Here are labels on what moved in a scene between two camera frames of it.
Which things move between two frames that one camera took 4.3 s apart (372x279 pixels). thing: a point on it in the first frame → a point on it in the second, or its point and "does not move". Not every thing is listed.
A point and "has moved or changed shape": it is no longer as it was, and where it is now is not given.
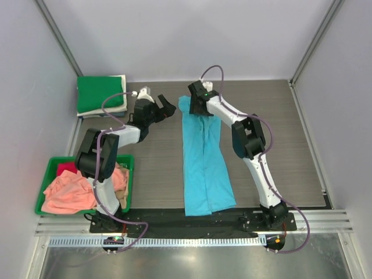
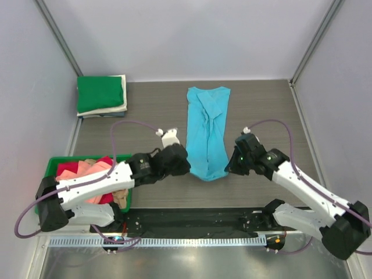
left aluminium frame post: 58,37 does not move
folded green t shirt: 91,91 does not move
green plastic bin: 51,172 does not move
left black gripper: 161,115 → 184,168
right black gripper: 194,109 → 233,166
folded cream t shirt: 121,107 does not move
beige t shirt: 121,195 does not move
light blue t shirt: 206,182 has moved or changed shape
